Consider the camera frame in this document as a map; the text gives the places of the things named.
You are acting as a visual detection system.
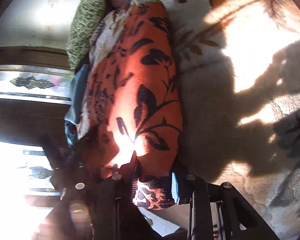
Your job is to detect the orange floral blouse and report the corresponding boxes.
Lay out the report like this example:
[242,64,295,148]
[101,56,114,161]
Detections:
[77,2,183,210]

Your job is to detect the teal patterned cloth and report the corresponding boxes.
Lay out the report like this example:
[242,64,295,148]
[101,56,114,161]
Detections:
[64,121,77,146]

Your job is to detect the blue folded towel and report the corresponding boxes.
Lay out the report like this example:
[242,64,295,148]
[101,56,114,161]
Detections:
[64,63,90,125]

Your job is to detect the stained glass window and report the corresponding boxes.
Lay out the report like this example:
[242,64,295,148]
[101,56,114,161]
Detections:
[0,64,74,105]

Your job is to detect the leaf-print bed blanket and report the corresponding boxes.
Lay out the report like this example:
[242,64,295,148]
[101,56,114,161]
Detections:
[133,0,300,239]

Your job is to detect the green checkered pillow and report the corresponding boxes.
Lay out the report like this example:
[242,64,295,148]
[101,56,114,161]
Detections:
[66,0,107,70]

